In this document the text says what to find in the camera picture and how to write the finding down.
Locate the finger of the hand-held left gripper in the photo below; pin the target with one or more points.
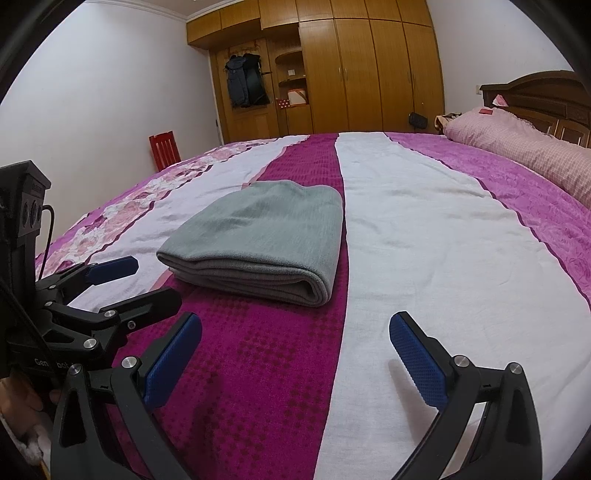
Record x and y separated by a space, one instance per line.
147 302
113 268

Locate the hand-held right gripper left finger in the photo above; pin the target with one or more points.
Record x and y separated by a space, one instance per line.
173 364

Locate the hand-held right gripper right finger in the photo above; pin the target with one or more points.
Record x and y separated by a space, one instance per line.
418 360

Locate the grey towel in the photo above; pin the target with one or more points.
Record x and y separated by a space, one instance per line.
258 230

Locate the person's left hand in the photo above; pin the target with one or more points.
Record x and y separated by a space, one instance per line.
25 397

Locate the pink floral bed sheet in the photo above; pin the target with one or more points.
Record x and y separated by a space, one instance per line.
415 254

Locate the red wooden chair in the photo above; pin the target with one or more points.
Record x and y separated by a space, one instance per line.
164 150

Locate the dark blue hanging jacket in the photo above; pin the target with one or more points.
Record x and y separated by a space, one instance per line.
235 83

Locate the black hanging jacket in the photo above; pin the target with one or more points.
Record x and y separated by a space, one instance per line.
256 81

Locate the red dotted box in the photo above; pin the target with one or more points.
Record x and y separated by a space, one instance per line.
282 103

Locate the small black bag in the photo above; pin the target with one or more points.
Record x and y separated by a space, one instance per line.
418 120

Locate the pink pillow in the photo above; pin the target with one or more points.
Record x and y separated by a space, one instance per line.
531 147

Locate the pink box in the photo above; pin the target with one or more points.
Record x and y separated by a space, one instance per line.
298 97

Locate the wooden headboard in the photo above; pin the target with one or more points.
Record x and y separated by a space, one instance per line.
540 94

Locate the wooden wardrobe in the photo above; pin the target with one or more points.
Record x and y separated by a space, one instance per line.
360 69

